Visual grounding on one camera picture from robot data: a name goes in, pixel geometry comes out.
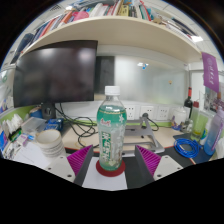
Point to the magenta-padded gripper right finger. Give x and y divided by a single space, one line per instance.
153 163

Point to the ceiling light panel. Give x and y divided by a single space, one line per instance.
197 38

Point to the white patterned paper cup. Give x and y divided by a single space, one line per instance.
50 143

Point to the dark wine bottle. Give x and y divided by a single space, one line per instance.
188 103

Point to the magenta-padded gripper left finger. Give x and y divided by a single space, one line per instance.
75 163

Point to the blank white paper sheet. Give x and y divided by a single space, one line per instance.
103 183

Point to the white tissue stack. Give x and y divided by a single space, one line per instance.
12 126

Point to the translucent purple water bottle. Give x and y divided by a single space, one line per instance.
213 133

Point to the beige shelf with books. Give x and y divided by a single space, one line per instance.
116 33

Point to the grey metal laptop stand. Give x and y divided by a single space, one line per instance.
140 136

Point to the black computer monitor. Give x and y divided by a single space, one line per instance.
56 73

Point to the green translucent cup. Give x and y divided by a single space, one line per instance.
199 126

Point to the white jar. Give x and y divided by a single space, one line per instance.
180 117

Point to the white wall socket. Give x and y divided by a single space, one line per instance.
131 112
163 112
147 111

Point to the flat round red coaster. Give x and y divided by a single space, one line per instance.
110 173

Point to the clear plastic box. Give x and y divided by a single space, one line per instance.
32 125

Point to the purple hanging banner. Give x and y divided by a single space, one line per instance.
210 71

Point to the printed white paper sheet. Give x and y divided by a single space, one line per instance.
30 155

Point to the green-labelled clear drink bottle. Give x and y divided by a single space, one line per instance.
111 133

